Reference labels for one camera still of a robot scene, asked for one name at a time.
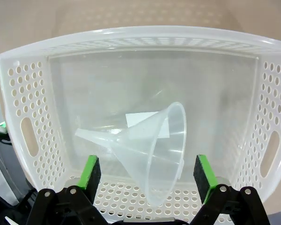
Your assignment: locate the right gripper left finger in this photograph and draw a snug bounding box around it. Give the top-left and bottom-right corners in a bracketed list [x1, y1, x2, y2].
[25, 154, 108, 225]

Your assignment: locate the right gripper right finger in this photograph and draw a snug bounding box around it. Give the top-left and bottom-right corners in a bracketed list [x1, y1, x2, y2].
[187, 154, 271, 225]

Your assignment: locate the clear plastic funnel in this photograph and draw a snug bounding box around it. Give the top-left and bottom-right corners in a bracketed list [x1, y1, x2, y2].
[74, 101, 187, 207]

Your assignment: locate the white perforated basket with sticker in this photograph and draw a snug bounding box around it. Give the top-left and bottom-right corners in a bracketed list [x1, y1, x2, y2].
[0, 24, 281, 223]

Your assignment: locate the white paper sticker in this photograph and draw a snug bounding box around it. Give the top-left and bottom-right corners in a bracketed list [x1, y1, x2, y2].
[126, 112, 170, 139]

